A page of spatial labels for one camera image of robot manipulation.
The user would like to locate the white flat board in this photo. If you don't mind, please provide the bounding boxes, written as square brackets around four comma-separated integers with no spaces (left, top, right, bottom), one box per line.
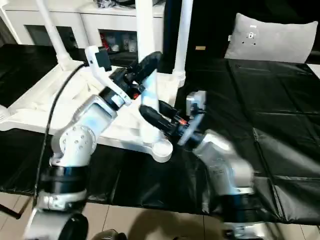
[306,62,320,78]

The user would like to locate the grey cushion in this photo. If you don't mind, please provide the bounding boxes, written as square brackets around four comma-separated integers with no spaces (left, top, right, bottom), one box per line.
[224,13,320,64]

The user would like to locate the white glass-door cabinet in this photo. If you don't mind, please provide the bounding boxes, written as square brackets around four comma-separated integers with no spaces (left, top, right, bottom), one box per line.
[0,0,166,56]

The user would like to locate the black cabinet with gold label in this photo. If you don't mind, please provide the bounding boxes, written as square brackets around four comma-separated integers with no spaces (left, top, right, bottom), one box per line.
[162,0,320,61]

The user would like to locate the white plastic table top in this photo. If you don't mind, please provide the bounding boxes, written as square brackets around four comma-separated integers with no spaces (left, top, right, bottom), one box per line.
[0,59,187,164]

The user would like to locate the black table frame leg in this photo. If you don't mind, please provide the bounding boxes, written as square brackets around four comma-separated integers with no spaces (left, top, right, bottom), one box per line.
[0,204,23,221]

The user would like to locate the dark round appliance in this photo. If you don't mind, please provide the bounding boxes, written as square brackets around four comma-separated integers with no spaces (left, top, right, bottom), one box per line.
[95,0,166,10]

